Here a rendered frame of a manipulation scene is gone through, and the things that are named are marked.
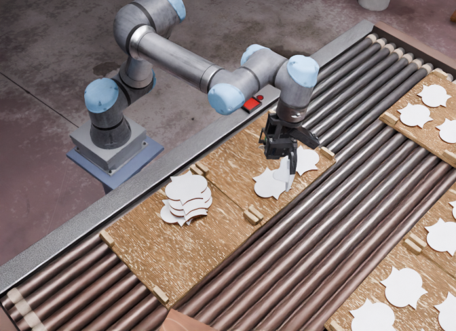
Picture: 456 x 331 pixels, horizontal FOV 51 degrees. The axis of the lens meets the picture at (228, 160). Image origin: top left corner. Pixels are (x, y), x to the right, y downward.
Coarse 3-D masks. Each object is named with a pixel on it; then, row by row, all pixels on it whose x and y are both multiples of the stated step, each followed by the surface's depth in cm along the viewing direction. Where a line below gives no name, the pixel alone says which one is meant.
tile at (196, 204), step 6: (204, 192) 162; (210, 192) 162; (204, 198) 160; (174, 204) 158; (180, 204) 158; (186, 204) 159; (192, 204) 159; (198, 204) 159; (204, 204) 159; (180, 210) 158; (186, 210) 157; (192, 210) 158
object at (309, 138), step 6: (300, 126) 126; (288, 132) 123; (294, 132) 123; (300, 132) 123; (306, 132) 126; (312, 132) 129; (300, 138) 125; (306, 138) 125; (312, 138) 126; (306, 144) 127; (312, 144) 128; (318, 144) 128
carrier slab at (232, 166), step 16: (256, 128) 188; (224, 144) 182; (240, 144) 182; (256, 144) 183; (304, 144) 183; (208, 160) 177; (224, 160) 178; (240, 160) 178; (256, 160) 178; (272, 160) 178; (320, 160) 179; (336, 160) 179; (208, 176) 173; (224, 176) 173; (240, 176) 173; (256, 176) 173; (304, 176) 174; (224, 192) 169; (240, 192) 169; (288, 192) 169; (256, 208) 165; (272, 208) 165
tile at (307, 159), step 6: (300, 150) 180; (306, 150) 180; (300, 156) 178; (306, 156) 178; (312, 156) 178; (318, 156) 179; (300, 162) 176; (306, 162) 177; (312, 162) 177; (300, 168) 175; (306, 168) 175; (312, 168) 175; (300, 174) 173
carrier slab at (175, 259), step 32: (160, 192) 168; (128, 224) 159; (160, 224) 160; (192, 224) 160; (224, 224) 160; (128, 256) 152; (160, 256) 152; (192, 256) 153; (224, 256) 153; (160, 288) 146; (192, 288) 147
